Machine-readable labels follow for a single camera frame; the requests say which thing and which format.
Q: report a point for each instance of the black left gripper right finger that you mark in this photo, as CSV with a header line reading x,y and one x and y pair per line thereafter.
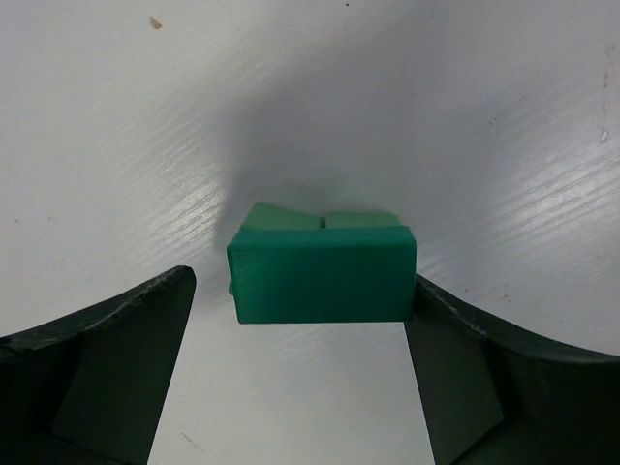
x,y
495,393

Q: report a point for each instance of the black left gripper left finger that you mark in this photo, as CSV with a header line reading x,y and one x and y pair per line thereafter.
x,y
90,387

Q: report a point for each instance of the green letter cube F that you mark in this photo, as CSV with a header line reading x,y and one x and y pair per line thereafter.
x,y
360,219

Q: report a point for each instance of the green letter cube G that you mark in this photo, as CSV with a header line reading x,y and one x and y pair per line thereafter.
x,y
264,216

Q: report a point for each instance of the green arch block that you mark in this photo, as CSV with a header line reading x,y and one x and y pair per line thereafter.
x,y
323,276

